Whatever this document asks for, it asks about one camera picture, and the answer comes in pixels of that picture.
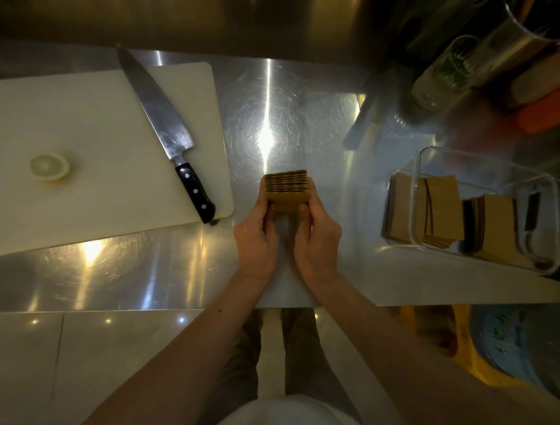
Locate person's right hand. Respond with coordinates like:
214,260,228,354
293,176,343,286

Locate glass jar with green herbs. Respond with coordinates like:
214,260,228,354
411,34,483,113

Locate white cutting board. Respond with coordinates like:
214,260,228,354
0,62,235,257

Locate stack of brown cardboard coasters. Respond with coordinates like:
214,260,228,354
262,169,312,214

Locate person's white shirt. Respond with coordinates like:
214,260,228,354
218,394,363,425

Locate blue water jug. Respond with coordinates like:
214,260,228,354
469,305,560,396

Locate metal shaker tin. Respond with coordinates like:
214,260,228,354
467,0,560,89

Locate leaning pile of brown coasters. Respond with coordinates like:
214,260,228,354
463,194,535,269
388,173,466,249

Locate lemon half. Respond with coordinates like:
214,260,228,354
30,153,71,182

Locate person's left hand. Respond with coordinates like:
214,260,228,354
234,176,280,282

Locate person's right forearm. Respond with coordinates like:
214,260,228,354
307,272,560,425

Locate yellow plastic stool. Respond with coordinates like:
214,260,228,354
399,305,528,389

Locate person's left forearm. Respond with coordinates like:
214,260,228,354
82,271,271,425

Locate black handled chef's knife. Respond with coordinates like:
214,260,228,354
116,44,216,225

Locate person's dark trousers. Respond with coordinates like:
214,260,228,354
197,308,365,425

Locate clear plastic container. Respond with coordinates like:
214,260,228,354
384,145,560,276

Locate orange object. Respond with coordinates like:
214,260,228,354
515,89,560,135

